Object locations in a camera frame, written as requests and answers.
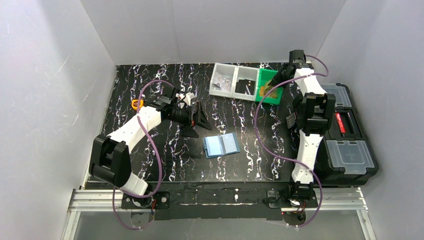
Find orange tape measure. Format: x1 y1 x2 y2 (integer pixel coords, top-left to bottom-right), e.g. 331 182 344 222
131 99 144 111

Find purple cable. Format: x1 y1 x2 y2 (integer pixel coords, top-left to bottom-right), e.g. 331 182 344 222
111 79 176 231
253 54 330 228

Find left grey storage bin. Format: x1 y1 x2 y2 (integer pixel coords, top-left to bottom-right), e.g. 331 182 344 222
209 63 238 98

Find black toolbox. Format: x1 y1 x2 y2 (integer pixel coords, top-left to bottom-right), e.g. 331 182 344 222
312 83 379 187

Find grey storage bin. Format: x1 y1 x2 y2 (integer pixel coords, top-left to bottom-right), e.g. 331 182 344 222
232 66 260 102
209 63 238 98

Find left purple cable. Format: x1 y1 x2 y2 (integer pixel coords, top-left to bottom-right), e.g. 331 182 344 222
111 79 176 231

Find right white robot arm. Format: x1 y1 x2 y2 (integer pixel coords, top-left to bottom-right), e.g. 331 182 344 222
263 49 336 185

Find aluminium frame rail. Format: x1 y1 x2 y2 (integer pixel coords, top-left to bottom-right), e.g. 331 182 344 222
62 187 376 240

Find yellow credit card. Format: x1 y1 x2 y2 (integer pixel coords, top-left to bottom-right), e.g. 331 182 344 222
267 89 278 99
259 83 273 97

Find green storage bin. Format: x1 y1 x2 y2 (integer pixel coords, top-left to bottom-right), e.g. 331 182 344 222
255 68 283 105

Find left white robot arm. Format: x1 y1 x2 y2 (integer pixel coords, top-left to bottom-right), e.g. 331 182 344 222
88 84 212 198

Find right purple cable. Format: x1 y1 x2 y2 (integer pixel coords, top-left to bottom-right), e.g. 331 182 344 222
253 54 330 228

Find middle grey storage bin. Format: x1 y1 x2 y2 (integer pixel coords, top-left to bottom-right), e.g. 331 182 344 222
232 66 260 102

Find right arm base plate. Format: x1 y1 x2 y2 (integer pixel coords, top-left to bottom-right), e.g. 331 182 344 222
262 190 319 226

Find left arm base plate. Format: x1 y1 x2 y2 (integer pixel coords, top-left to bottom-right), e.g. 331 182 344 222
121 191 170 210

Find blue card holder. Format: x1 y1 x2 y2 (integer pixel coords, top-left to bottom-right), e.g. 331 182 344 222
202 132 241 159

